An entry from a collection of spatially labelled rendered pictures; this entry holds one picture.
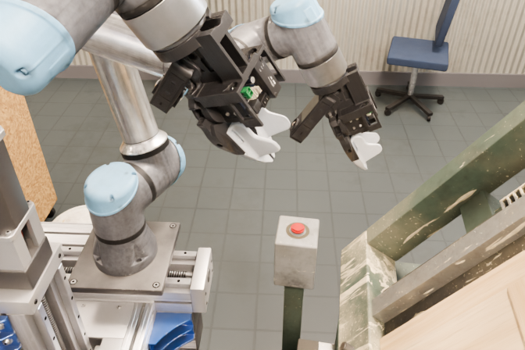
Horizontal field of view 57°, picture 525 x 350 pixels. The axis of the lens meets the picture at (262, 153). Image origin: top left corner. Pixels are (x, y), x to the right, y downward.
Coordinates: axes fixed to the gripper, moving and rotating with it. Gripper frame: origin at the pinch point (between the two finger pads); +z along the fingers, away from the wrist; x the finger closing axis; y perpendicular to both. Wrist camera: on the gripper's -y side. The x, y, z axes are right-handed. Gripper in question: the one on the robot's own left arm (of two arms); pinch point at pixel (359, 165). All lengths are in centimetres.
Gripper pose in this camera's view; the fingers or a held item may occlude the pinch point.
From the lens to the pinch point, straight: 95.5
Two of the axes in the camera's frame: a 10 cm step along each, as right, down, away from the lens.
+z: 4.7, 7.4, 4.9
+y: 8.8, -3.5, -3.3
